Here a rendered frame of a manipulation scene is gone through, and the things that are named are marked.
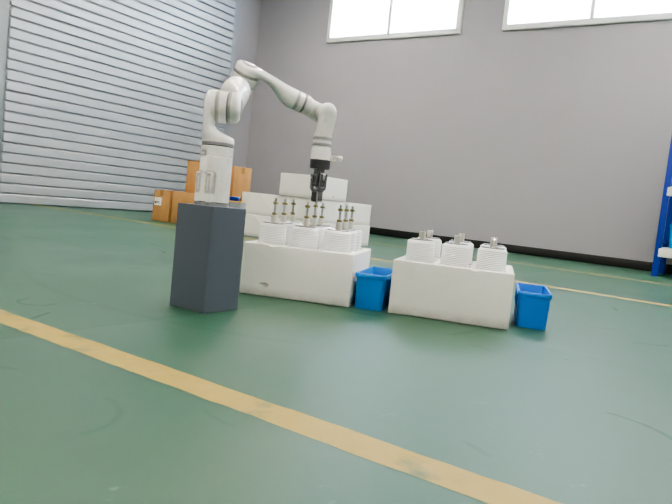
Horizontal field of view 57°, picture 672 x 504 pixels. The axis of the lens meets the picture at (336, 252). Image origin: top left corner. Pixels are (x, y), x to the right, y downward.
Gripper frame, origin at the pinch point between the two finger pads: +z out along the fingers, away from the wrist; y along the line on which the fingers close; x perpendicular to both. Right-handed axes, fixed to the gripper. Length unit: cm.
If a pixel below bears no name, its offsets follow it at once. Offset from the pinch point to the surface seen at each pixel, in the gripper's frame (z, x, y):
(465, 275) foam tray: 20, 39, 45
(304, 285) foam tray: 29.9, -6.7, 18.7
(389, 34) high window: -214, 225, -511
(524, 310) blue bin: 30, 61, 48
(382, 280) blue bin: 24.9, 16.5, 30.9
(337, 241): 13.9, 2.8, 20.6
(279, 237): 14.9, -14.6, 8.7
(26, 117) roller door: -52, -168, -474
